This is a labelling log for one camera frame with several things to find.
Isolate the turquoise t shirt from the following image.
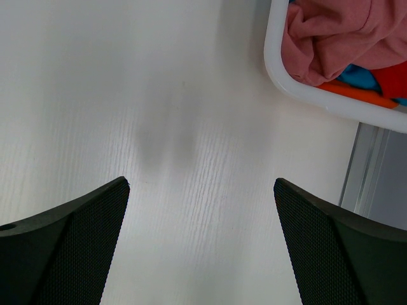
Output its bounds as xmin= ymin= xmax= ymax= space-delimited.
xmin=337 ymin=64 xmax=406 ymax=106

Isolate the salmon pink t shirt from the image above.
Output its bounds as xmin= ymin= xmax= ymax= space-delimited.
xmin=281 ymin=1 xmax=406 ymax=86

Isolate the bright red t shirt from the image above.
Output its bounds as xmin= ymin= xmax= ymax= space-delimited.
xmin=371 ymin=62 xmax=407 ymax=98

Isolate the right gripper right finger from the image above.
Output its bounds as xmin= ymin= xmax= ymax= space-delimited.
xmin=273 ymin=178 xmax=406 ymax=304

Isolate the orange t shirt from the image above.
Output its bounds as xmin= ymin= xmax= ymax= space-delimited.
xmin=317 ymin=80 xmax=399 ymax=109

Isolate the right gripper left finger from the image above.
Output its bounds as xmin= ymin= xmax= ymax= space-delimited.
xmin=1 ymin=177 xmax=130 ymax=304

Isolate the white plastic laundry basket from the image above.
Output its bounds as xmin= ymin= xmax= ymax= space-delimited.
xmin=264 ymin=1 xmax=406 ymax=133

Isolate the aluminium side rail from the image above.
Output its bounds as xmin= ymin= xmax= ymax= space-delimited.
xmin=339 ymin=123 xmax=406 ymax=230

